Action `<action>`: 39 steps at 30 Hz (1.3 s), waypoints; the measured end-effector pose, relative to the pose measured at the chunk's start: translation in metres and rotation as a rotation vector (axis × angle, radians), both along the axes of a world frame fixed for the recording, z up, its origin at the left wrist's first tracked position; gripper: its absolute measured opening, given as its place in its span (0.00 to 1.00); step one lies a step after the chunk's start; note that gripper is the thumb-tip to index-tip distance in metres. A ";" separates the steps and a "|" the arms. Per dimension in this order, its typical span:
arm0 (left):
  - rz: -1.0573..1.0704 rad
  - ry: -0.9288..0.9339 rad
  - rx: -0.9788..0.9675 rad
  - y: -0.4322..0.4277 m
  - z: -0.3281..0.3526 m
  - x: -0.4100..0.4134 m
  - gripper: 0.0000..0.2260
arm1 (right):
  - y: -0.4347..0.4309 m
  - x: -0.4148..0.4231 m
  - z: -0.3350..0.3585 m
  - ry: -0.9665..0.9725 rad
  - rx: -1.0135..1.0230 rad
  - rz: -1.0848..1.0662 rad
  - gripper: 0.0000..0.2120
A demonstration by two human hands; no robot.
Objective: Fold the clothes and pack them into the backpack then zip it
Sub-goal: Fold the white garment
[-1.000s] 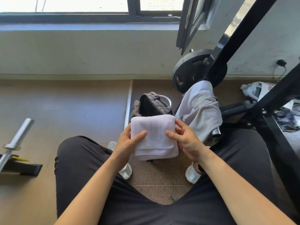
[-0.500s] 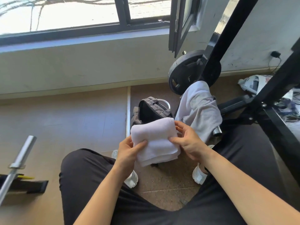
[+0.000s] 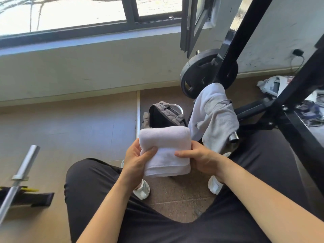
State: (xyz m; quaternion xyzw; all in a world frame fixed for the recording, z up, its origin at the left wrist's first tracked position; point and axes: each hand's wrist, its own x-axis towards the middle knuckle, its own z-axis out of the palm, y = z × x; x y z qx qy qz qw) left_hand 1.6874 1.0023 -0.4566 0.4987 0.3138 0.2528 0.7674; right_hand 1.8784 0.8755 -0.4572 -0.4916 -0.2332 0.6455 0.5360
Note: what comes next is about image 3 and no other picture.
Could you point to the person's right hand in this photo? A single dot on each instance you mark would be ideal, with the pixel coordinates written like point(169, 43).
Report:
point(207, 161)

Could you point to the person's left hand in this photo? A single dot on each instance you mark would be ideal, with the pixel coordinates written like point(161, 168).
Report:
point(134, 167)

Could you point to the black weight plate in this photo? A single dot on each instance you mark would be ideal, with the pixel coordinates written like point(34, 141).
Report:
point(195, 70)

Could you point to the white left shoe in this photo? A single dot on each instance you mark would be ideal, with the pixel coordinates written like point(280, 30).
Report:
point(143, 191)

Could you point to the grey towel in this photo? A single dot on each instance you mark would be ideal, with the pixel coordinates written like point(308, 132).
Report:
point(222, 123)

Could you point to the pale lavender towel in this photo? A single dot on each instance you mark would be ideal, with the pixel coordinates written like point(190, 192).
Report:
point(200, 116)

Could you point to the white printed bag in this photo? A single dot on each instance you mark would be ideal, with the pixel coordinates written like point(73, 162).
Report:
point(268, 86)

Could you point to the black weight machine frame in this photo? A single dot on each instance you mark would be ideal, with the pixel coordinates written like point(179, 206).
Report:
point(301, 80)

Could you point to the silver plate holder bar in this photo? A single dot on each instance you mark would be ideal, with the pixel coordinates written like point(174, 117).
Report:
point(234, 137)

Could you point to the white right shoe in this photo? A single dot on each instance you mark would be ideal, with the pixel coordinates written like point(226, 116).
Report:
point(215, 185)

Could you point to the white shoe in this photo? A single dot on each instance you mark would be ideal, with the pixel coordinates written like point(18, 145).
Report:
point(143, 191)
point(215, 185)

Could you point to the black window frame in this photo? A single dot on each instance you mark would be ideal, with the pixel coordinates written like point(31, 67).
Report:
point(63, 33)

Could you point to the black open window sash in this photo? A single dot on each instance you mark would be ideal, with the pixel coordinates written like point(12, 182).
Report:
point(187, 27)

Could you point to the silver barbell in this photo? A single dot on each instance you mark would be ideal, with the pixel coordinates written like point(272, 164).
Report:
point(27, 159)

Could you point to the person's left forearm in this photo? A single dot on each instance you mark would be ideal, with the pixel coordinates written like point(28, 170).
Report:
point(108, 215)

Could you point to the grey backpack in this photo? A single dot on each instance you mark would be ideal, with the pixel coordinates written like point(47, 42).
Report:
point(162, 116)

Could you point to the white towel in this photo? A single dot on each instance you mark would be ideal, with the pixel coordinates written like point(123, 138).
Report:
point(164, 139)

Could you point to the person's right forearm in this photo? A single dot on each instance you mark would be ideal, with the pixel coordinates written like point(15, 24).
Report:
point(273, 207)

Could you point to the yellow black squat rack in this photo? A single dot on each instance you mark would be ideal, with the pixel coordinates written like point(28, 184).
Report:
point(43, 199)

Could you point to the pale floor divider strip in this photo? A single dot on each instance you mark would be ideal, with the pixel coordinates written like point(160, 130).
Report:
point(138, 111)

